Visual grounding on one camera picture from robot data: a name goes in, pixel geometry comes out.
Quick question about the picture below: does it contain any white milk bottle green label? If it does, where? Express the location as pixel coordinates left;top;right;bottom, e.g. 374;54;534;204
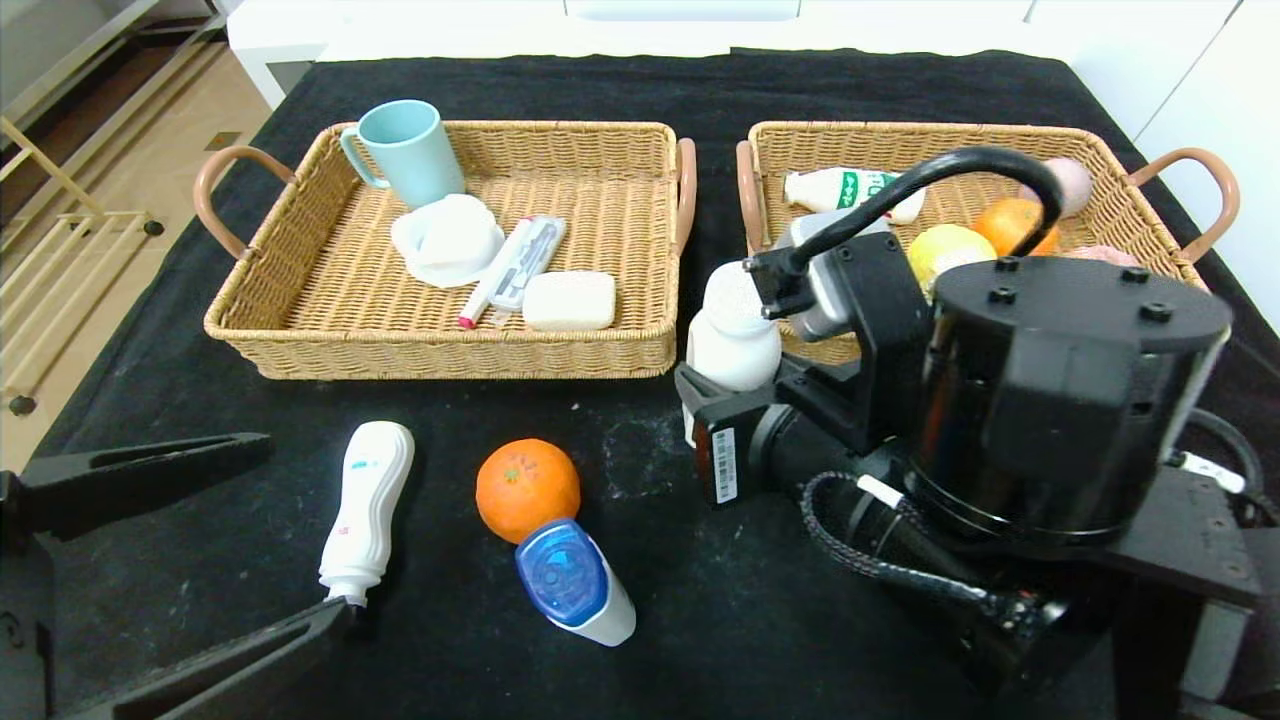
685;262;784;393

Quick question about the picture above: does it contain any white tube with blue cap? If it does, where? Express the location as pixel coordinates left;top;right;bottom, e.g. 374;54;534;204
515;517;638;648

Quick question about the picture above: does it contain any yellow lemon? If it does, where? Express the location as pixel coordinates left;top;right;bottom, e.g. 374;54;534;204
907;224;998;299

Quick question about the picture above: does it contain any wicker basket with toiletries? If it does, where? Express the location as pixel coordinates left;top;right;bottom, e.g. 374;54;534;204
193;120;698;381

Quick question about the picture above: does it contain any wicker basket with food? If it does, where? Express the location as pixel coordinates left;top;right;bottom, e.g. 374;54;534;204
736;120;1241;366

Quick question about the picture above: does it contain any white soap bar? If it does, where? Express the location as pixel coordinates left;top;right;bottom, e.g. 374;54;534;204
521;270;617;332

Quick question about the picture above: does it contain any white pen with pink cap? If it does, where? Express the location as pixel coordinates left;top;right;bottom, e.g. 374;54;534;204
457;216;534;331

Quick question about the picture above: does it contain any orange with stem mark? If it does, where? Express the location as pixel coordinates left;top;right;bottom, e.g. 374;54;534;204
475;438;582;546

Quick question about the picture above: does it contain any white round dish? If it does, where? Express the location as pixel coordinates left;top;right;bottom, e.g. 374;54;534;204
389;193;506;290

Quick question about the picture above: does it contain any white AD drink bottle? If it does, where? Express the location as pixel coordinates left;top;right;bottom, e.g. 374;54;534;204
783;167;926;223

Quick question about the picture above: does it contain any white shoe brush bottle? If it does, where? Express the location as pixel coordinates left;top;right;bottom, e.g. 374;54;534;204
318;420;416;608

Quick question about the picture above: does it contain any light blue mug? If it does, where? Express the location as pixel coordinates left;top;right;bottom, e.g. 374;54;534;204
339;99;467;210

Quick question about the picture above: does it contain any white low table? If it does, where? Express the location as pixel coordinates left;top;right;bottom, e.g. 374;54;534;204
228;0;1081;113

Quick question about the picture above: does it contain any orange with smooth skin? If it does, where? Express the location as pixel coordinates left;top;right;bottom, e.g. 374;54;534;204
975;197;1059;257

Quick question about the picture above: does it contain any pale pink egg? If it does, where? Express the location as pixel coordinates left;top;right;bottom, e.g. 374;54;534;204
1020;157;1094;219

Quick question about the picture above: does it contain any light wooden rolling rack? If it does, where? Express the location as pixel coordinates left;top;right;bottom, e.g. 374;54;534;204
0;115;168;418

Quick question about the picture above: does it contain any braided black cable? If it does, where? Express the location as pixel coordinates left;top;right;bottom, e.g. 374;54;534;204
800;470;1031;616

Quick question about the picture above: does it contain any smooth black camera cable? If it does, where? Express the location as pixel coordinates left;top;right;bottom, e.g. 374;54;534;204
745;146;1064;321

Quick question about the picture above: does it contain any grey metal shelf frame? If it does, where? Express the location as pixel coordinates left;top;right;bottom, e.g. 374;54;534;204
0;0;233;131

